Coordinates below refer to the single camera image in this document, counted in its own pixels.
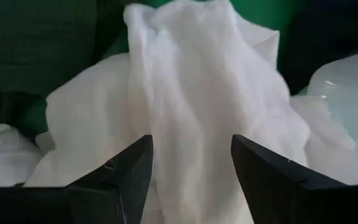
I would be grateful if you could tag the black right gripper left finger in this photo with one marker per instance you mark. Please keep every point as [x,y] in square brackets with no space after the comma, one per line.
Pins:
[110,193]

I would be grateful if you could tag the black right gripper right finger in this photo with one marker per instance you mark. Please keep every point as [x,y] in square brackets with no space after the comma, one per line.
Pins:
[284,196]

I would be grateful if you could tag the thin white garment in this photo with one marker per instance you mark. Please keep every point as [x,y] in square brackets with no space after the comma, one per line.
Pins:
[197,93]

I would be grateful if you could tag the dark green garment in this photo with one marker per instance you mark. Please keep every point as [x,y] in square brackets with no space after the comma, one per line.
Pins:
[36,43]

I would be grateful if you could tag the clear plastic storage bin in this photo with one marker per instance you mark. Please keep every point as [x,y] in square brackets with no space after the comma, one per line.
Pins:
[350,93]

